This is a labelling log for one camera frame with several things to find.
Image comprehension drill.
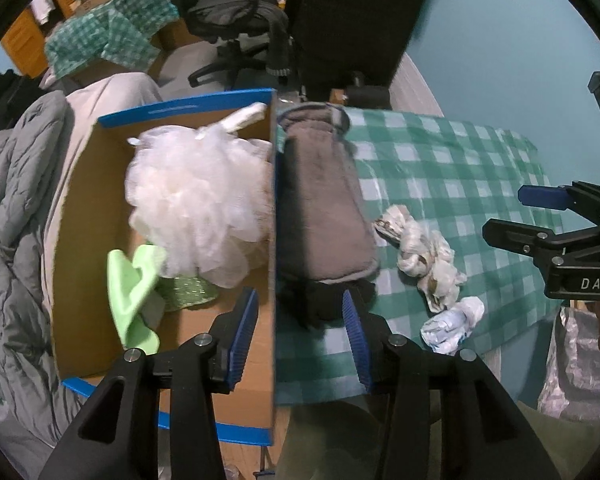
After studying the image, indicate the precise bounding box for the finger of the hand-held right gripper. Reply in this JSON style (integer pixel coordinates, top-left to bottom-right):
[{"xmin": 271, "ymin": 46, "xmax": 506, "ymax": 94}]
[
  {"xmin": 517, "ymin": 180, "xmax": 600, "ymax": 226},
  {"xmin": 481, "ymin": 217, "xmax": 600, "ymax": 263}
]

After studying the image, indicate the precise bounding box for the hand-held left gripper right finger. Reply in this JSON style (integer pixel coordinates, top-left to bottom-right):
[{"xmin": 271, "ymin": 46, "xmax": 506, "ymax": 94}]
[{"xmin": 341, "ymin": 289, "xmax": 563, "ymax": 480}]

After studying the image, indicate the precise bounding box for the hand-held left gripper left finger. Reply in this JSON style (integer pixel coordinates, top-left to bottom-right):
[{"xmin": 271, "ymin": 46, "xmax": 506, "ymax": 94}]
[{"xmin": 39, "ymin": 287, "xmax": 261, "ymax": 480}]

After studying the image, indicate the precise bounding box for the green mesh sponge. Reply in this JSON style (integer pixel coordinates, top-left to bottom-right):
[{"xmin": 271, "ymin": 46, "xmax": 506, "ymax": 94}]
[{"xmin": 155, "ymin": 272, "xmax": 221, "ymax": 312}]

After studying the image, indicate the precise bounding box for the small grey sock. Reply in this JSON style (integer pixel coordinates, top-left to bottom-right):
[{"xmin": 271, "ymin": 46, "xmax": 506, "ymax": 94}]
[{"xmin": 140, "ymin": 300, "xmax": 167, "ymax": 328}]

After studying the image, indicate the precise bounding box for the light green cloth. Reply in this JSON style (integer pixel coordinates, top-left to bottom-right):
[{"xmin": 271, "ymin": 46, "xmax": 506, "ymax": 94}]
[{"xmin": 106, "ymin": 243, "xmax": 168, "ymax": 351}]

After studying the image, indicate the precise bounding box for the grey glove with black cuff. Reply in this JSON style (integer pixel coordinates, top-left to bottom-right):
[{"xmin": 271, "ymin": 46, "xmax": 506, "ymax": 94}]
[{"xmin": 275, "ymin": 101, "xmax": 381, "ymax": 331}]

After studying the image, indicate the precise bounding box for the white bath loofah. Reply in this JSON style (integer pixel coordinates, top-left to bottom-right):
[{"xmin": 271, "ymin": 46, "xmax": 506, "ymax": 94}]
[{"xmin": 125, "ymin": 102, "xmax": 276, "ymax": 288}]

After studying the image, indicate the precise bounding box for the blue cardboard box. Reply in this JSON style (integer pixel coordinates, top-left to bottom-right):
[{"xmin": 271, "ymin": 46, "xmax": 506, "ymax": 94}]
[{"xmin": 42, "ymin": 89, "xmax": 281, "ymax": 446}]

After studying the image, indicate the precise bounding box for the silver plastic bag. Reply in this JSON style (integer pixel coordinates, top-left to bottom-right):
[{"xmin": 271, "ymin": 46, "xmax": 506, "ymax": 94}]
[{"xmin": 536, "ymin": 305, "xmax": 600, "ymax": 423}]

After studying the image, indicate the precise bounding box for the green checkered tablecloth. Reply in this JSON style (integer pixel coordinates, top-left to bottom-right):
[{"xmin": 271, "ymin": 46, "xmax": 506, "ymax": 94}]
[{"xmin": 272, "ymin": 105, "xmax": 568, "ymax": 406}]

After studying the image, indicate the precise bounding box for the crumpled white blue paper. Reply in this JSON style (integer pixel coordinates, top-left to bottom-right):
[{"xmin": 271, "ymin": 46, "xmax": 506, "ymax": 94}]
[{"xmin": 420, "ymin": 296, "xmax": 486, "ymax": 357}]

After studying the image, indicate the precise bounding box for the black cylinder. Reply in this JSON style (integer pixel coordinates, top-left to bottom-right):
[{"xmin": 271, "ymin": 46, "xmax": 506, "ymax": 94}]
[{"xmin": 347, "ymin": 85, "xmax": 394, "ymax": 111}]

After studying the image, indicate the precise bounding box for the grey duvet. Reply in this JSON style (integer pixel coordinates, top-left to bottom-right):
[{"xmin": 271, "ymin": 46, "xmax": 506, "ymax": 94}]
[{"xmin": 0, "ymin": 91, "xmax": 77, "ymax": 461}]

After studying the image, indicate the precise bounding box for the black fabric wardrobe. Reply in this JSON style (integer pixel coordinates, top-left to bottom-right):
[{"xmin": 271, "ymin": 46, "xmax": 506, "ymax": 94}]
[{"xmin": 282, "ymin": 0, "xmax": 441, "ymax": 106}]

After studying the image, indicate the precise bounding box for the beige bed sheet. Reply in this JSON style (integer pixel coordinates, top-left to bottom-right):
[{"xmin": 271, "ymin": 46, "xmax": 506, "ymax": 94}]
[{"xmin": 40, "ymin": 72, "xmax": 163, "ymax": 241}]

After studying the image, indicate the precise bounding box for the black office chair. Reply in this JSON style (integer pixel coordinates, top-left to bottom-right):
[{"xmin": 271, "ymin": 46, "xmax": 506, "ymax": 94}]
[{"xmin": 185, "ymin": 0, "xmax": 291, "ymax": 88}]

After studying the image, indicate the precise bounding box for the brown cardboard box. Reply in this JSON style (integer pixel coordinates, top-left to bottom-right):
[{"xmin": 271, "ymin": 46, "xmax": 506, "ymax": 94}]
[{"xmin": 75, "ymin": 17, "xmax": 202, "ymax": 84}]

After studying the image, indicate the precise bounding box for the black bag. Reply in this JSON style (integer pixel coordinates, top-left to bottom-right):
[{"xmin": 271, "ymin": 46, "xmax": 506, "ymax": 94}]
[{"xmin": 0, "ymin": 72, "xmax": 43, "ymax": 141}]

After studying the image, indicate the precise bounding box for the green checkered cloth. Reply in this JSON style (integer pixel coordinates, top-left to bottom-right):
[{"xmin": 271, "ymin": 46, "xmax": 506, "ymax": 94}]
[{"xmin": 45, "ymin": 0, "xmax": 181, "ymax": 78}]

